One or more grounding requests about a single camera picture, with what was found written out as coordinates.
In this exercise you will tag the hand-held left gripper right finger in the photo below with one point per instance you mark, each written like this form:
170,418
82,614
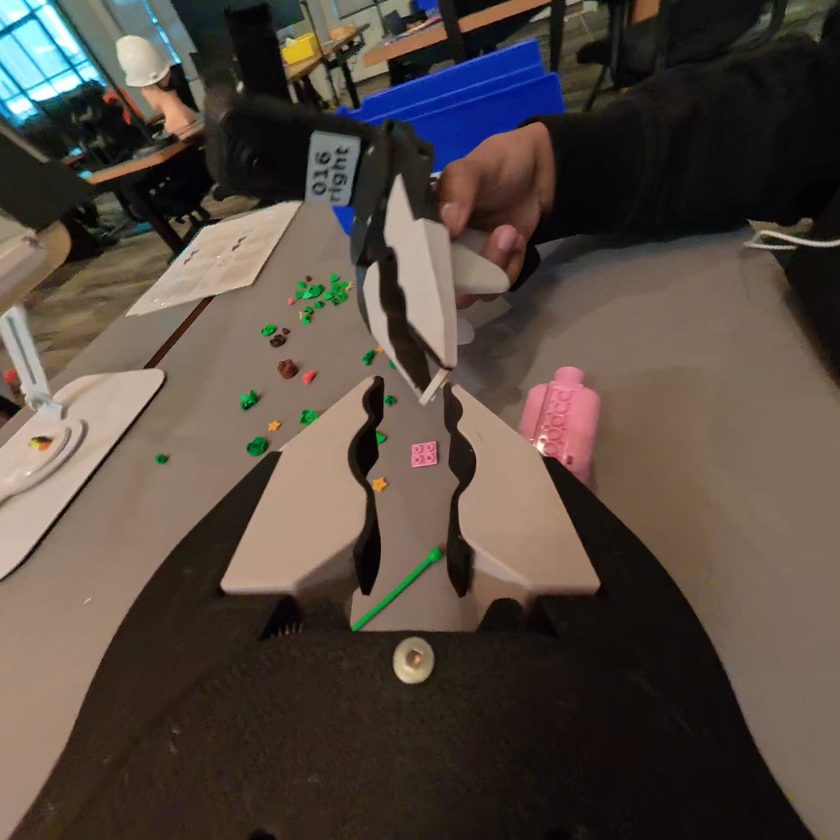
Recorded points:
525,525

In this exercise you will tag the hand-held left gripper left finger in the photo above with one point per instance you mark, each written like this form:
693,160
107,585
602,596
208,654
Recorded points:
302,518

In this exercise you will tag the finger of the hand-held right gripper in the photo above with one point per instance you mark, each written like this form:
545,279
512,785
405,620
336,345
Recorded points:
380,308
426,275

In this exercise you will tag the small white studded plate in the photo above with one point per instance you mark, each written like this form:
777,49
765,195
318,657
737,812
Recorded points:
434,387

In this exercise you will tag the pink toy brick body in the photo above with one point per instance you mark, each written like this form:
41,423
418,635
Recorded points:
564,426

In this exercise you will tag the green toy rod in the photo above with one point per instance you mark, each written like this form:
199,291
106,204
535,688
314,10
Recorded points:
394,593

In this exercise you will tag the small pink studded plate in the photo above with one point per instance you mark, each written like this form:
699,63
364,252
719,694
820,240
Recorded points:
425,455

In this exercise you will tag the person's right forearm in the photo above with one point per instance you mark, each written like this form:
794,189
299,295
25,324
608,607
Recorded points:
689,131

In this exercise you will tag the person's right hand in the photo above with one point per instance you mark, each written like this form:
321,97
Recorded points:
499,190

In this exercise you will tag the pile of green leaf pieces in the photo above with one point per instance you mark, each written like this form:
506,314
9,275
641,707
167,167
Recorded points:
321,292

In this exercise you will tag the mannequin bust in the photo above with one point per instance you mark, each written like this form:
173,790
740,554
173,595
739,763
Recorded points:
174,108

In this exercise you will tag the green leaf piece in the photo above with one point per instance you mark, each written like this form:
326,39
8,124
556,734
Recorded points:
308,416

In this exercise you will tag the yellow box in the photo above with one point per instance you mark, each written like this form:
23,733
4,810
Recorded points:
302,49

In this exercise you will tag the brown round brick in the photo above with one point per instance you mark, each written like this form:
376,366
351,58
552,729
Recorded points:
287,369

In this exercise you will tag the printed paper sheet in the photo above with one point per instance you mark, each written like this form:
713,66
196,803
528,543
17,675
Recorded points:
216,262

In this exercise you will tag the green spiky plant piece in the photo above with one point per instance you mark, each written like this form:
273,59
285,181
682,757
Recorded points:
249,400

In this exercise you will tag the wooden office desk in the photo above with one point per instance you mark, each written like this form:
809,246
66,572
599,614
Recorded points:
426,36
131,159

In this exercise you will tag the white hard hat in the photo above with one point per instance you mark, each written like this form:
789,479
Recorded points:
141,59

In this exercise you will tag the blue plastic bin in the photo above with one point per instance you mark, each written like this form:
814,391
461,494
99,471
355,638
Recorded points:
459,105

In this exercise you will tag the white stand base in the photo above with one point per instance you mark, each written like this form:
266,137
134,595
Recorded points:
98,420

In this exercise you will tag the large glass window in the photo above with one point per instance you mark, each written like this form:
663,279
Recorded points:
33,59

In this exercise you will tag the small orange black piece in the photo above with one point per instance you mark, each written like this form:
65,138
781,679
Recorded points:
40,443

